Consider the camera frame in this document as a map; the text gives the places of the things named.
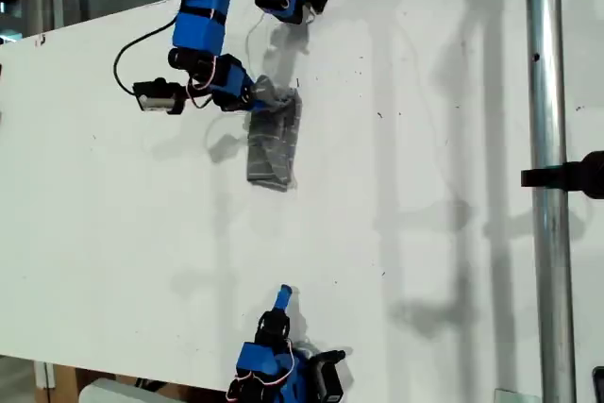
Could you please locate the grey striped towel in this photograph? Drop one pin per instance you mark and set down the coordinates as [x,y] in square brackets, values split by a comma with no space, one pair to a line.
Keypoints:
[273,148]

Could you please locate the white rounded object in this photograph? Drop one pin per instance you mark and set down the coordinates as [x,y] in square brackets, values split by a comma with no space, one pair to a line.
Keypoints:
[108,393]

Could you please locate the black device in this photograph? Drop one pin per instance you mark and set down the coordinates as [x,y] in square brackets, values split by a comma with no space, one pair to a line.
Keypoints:
[599,386]

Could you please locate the camera black stalk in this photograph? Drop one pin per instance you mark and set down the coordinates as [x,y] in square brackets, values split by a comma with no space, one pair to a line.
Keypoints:
[330,356]
[189,89]

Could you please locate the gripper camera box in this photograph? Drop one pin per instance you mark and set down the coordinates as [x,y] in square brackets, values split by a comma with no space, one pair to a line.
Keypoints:
[330,381]
[156,91]

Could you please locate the steel post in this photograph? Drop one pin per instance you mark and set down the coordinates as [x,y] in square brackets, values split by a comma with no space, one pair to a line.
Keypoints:
[547,91]

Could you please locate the black post clamp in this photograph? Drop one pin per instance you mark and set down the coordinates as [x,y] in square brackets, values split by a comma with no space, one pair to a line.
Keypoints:
[566,176]

